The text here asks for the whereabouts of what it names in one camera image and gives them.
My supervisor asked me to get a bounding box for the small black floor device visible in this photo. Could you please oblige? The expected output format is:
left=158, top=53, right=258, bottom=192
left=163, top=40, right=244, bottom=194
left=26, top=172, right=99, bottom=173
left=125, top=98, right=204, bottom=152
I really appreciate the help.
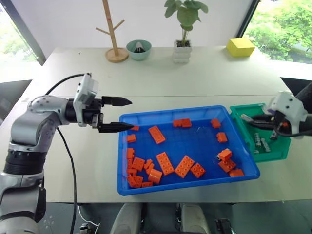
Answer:
left=215, top=218, right=233, bottom=232

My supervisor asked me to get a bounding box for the wooden branch stand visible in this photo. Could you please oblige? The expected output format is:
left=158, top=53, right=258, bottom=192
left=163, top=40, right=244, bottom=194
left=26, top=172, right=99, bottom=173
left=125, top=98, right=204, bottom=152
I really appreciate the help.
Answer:
left=95, top=0, right=129, bottom=64

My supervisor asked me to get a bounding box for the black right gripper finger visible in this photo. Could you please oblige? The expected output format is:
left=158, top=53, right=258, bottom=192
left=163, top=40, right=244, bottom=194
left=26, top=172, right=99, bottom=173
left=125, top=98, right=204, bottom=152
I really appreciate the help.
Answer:
left=249, top=121, right=276, bottom=130
left=250, top=114, right=275, bottom=122

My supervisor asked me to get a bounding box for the dark window frame post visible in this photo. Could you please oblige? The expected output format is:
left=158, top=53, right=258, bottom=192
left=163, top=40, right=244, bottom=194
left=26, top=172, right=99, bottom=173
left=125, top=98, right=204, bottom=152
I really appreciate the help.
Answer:
left=237, top=0, right=261, bottom=39
left=6, top=0, right=46, bottom=66

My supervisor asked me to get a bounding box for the green leafy plant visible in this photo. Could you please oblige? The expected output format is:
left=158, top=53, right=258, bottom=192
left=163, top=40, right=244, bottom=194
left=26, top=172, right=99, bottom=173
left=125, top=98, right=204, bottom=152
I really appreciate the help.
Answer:
left=163, top=0, right=209, bottom=47

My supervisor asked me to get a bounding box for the dark flat panel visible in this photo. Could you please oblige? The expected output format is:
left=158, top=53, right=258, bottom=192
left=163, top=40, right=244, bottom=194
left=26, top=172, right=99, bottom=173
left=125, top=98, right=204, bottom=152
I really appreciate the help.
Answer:
left=0, top=79, right=33, bottom=122
left=280, top=77, right=312, bottom=96

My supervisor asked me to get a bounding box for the yellow box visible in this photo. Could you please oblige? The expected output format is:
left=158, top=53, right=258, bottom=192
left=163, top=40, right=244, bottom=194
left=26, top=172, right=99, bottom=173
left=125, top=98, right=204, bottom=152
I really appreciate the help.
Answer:
left=226, top=38, right=256, bottom=58

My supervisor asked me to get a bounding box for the long orange toy brick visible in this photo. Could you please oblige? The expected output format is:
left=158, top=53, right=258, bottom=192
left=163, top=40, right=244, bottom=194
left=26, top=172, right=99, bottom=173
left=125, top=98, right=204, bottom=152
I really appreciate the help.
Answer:
left=148, top=125, right=167, bottom=145
left=156, top=152, right=176, bottom=176
left=174, top=155, right=196, bottom=179

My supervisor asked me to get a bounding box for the grey rounded shape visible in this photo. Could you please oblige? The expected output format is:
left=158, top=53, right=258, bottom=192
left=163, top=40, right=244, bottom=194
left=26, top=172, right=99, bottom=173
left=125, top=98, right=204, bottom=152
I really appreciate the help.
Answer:
left=180, top=203, right=211, bottom=234
left=111, top=202, right=143, bottom=234

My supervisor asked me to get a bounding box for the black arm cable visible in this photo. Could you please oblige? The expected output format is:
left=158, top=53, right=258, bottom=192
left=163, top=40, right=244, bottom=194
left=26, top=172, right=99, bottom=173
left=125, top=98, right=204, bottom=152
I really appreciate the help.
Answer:
left=45, top=73, right=92, bottom=234
left=274, top=121, right=312, bottom=140

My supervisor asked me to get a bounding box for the white plant pot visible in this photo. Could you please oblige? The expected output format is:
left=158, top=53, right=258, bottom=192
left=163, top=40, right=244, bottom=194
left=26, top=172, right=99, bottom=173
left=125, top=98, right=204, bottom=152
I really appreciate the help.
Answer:
left=173, top=39, right=193, bottom=65

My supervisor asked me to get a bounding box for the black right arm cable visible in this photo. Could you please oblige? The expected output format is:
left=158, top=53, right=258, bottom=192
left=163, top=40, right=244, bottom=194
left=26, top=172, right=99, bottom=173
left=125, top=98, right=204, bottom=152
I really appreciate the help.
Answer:
left=274, top=121, right=312, bottom=140

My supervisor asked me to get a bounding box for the teal bowl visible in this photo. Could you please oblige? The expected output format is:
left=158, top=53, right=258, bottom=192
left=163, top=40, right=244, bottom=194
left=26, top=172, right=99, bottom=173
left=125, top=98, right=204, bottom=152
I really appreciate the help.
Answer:
left=126, top=39, right=153, bottom=61

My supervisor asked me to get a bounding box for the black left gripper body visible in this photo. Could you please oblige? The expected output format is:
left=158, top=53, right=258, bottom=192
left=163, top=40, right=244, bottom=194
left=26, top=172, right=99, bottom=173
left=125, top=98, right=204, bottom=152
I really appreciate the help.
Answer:
left=82, top=98, right=105, bottom=130

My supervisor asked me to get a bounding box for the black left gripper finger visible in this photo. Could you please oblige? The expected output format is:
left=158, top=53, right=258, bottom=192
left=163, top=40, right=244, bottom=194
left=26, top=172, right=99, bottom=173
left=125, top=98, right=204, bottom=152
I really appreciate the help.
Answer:
left=98, top=122, right=135, bottom=134
left=101, top=96, right=133, bottom=107

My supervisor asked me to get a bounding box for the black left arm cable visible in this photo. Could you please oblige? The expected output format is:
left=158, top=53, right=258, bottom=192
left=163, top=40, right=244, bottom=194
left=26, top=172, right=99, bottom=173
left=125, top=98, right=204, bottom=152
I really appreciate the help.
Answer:
left=45, top=73, right=92, bottom=234

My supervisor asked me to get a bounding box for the blue plastic bin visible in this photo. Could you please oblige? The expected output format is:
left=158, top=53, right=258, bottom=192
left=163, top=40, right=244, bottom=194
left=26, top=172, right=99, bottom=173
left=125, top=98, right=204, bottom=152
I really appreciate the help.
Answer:
left=117, top=105, right=261, bottom=196

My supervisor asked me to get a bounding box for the thin white cable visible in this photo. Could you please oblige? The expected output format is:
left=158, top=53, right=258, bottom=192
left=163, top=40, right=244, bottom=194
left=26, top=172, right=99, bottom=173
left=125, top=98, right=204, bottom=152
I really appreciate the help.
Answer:
left=77, top=205, right=101, bottom=228

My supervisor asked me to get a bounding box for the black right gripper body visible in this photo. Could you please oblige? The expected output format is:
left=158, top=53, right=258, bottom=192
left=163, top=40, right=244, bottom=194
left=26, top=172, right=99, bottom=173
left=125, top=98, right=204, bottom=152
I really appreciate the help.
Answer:
left=270, top=111, right=293, bottom=140

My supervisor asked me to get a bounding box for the green plastic bin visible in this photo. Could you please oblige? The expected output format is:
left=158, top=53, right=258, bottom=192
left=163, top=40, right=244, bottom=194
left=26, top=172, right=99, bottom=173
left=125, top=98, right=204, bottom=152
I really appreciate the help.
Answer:
left=230, top=103, right=292, bottom=163

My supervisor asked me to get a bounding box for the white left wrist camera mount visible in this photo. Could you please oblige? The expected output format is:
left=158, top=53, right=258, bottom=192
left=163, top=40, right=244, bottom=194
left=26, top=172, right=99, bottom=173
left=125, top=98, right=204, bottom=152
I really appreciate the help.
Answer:
left=72, top=72, right=100, bottom=128

